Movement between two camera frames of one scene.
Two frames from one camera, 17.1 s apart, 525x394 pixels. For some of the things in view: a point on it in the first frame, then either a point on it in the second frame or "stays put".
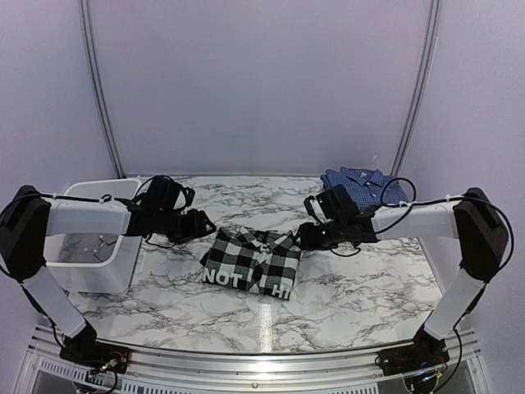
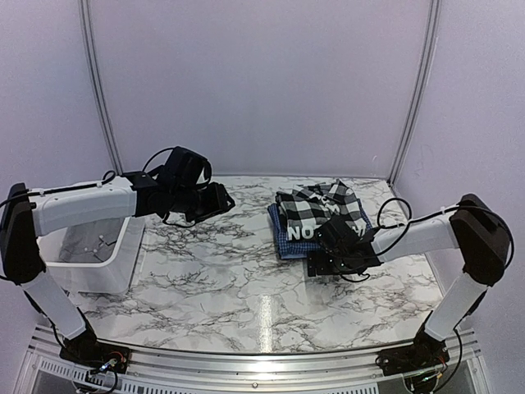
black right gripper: (308, 240) → (319, 267)
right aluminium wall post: (435, 11) stays put
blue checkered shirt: (365, 188) → (298, 248)
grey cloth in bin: (87, 248) stays put
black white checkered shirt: (258, 261) → (304, 209)
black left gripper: (196, 226) → (217, 203)
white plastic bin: (94, 263) stays put
